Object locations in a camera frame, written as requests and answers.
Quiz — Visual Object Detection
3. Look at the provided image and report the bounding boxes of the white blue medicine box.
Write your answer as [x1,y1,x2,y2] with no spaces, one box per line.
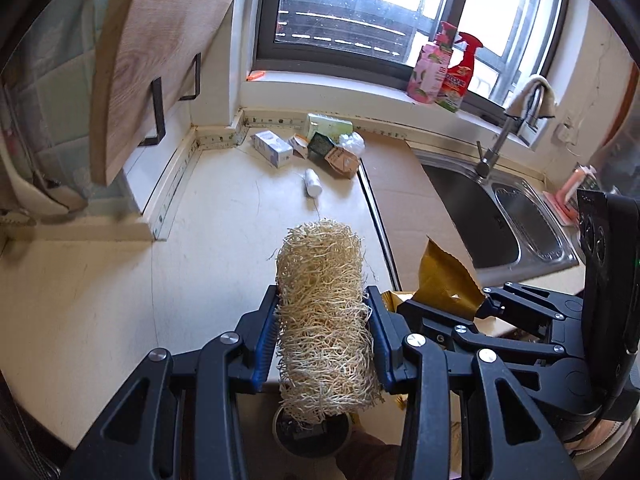
[252,130,293,168]

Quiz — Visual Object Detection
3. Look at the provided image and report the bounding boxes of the beige cloth on faucet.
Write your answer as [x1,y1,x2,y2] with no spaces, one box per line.
[504,74,556,129]

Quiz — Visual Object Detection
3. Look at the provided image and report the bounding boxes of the yellow brown paper bag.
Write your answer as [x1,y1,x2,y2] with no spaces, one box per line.
[381,238,485,321]

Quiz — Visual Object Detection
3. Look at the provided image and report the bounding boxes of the steel kitchen faucet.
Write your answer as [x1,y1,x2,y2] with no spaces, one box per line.
[474,81,547,181]

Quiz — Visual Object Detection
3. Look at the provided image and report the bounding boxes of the pink soap pump bottle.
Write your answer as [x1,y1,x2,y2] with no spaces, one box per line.
[407,22,457,104]

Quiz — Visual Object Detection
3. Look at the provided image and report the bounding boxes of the red spray cleaner bottle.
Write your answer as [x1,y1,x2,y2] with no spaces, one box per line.
[435,32,483,113]

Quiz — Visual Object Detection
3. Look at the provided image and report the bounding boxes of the brown kraft box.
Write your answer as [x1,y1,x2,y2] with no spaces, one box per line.
[323,146,360,179]

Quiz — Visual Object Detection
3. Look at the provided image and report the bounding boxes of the stainless steel double sink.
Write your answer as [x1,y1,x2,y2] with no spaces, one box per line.
[414,151,578,286]

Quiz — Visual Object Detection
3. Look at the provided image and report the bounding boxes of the wooden cutting board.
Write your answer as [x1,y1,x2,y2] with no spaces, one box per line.
[89,0,233,186]

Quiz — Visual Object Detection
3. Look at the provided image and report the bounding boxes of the small white pill bottle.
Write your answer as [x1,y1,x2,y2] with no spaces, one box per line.
[304,168,323,200]

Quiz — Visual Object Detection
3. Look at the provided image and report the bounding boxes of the clear plastic bag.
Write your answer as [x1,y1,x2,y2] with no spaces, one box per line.
[338,131,366,157]

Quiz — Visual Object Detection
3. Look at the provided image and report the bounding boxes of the pink dish brush holder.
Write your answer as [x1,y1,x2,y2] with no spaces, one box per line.
[542,165,599,226]

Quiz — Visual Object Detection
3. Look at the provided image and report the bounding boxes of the person's right hand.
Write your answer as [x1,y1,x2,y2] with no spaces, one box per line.
[565,416,638,464]

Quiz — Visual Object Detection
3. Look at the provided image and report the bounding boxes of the brown cardboard sheet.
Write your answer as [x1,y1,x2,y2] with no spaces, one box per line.
[359,130,476,292]

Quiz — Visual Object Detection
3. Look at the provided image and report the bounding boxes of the round black trash bin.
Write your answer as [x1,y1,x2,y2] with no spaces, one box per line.
[272,408,352,460]

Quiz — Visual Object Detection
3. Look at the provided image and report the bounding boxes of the dark green packet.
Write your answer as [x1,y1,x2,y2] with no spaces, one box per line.
[308,132,335,158]

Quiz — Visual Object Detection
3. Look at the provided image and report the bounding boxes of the beige loofah sponge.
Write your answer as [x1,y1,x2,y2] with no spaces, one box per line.
[276,219,381,426]

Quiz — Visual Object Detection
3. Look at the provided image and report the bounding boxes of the light green tissue pack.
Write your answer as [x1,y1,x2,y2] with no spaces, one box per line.
[302,113,354,143]

